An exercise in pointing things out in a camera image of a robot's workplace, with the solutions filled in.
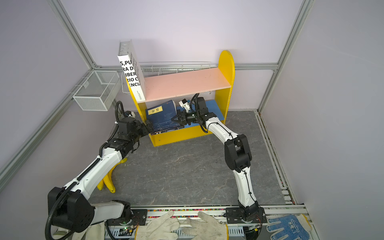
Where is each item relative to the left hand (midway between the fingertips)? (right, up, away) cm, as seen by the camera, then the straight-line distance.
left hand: (146, 126), depth 82 cm
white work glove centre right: (+35, -50, -12) cm, 62 cm away
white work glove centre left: (+12, -49, -12) cm, 51 cm away
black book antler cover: (+10, -3, +7) cm, 13 cm away
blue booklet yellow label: (+7, +6, +4) cm, 10 cm away
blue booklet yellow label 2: (+6, +1, +2) cm, 6 cm away
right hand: (+14, +3, +2) cm, 14 cm away
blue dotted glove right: (+76, -48, -12) cm, 91 cm away
